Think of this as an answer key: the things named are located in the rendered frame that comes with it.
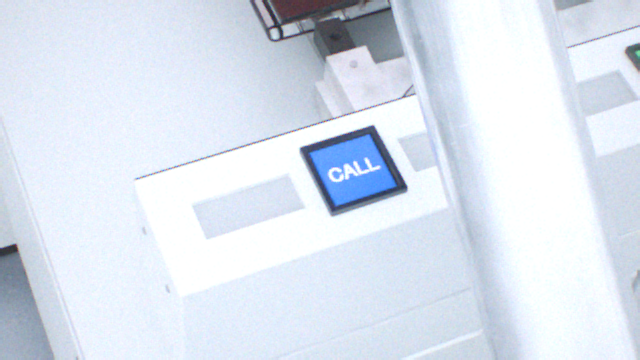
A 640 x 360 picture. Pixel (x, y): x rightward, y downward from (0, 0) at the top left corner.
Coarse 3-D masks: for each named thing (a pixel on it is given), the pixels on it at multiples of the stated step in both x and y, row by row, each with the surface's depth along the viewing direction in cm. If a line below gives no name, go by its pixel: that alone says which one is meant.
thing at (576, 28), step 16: (608, 0) 104; (624, 0) 104; (560, 16) 103; (576, 16) 103; (592, 16) 103; (608, 16) 103; (624, 16) 103; (576, 32) 102; (592, 32) 102; (608, 32) 102; (384, 64) 99; (400, 64) 99; (400, 80) 98; (320, 96) 97; (400, 96) 97; (320, 112) 98; (336, 112) 96
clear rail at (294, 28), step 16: (368, 0) 99; (384, 0) 100; (304, 16) 98; (320, 16) 98; (336, 16) 98; (352, 16) 99; (368, 16) 100; (272, 32) 97; (288, 32) 97; (304, 32) 98
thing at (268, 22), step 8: (256, 0) 99; (264, 0) 99; (256, 8) 99; (264, 8) 98; (256, 16) 99; (264, 16) 98; (272, 16) 98; (264, 24) 98; (272, 24) 97; (264, 32) 98
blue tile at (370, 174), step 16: (352, 144) 84; (368, 144) 84; (320, 160) 83; (336, 160) 83; (352, 160) 83; (368, 160) 83; (320, 176) 82; (336, 176) 82; (352, 176) 82; (368, 176) 82; (384, 176) 82; (336, 192) 82; (352, 192) 82; (368, 192) 82
